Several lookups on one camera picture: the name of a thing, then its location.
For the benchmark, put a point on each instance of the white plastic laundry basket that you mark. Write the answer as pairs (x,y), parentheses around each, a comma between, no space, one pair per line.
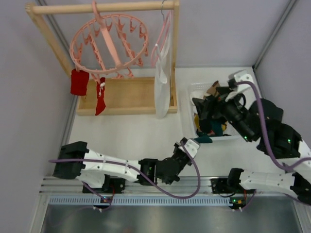
(199,89)

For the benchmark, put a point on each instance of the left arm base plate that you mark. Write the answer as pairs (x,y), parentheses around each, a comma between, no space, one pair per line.
(112,185)

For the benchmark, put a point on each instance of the wooden clothes rack frame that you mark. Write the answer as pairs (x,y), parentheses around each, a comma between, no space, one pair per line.
(122,96)

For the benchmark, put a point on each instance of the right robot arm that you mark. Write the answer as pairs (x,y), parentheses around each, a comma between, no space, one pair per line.
(286,144)

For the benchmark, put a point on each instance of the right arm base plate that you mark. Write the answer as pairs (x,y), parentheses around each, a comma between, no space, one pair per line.
(220,187)

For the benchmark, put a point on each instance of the green reindeer sock in basket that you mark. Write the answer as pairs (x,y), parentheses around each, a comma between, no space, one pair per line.
(217,130)

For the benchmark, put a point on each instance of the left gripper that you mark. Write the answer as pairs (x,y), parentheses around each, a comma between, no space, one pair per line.
(181,153)

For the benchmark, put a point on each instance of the pink wire hanger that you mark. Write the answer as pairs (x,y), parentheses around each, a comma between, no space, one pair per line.
(159,45)

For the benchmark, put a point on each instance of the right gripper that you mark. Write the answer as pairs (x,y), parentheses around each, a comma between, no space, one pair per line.
(216,107)

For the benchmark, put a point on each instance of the black sock white stripes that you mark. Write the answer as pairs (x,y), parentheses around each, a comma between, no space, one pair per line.
(206,108)

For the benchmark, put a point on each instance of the dark green sock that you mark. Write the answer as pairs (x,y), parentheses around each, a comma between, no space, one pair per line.
(203,140)

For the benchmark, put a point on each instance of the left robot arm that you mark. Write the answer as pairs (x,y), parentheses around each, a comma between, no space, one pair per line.
(77,161)

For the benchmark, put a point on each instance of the white slotted cable duct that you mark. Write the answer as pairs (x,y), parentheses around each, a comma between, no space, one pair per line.
(143,201)

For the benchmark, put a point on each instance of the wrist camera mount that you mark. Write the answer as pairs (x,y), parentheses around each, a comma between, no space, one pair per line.
(190,147)
(237,77)

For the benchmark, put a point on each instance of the red sock plain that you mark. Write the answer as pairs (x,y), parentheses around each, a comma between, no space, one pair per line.
(79,81)

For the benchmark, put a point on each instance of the brown striped green sock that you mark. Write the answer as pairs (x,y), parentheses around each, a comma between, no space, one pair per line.
(216,90)

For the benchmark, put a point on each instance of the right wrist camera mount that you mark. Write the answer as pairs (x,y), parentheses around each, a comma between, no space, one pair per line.
(237,77)

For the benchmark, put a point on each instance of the aluminium mounting rail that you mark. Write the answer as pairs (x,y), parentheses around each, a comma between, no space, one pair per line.
(170,185)

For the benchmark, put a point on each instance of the pink round clip hanger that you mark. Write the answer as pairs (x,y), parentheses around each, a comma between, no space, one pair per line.
(100,27)

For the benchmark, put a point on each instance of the yellow sock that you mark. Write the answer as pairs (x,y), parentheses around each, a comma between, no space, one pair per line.
(196,121)

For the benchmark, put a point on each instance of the white mesh laundry bag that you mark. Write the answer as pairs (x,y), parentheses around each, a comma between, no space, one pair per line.
(162,83)

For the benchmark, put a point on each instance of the red sock with trim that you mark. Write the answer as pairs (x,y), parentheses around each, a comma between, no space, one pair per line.
(100,89)

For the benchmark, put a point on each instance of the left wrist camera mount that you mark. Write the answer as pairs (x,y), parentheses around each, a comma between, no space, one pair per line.
(190,147)

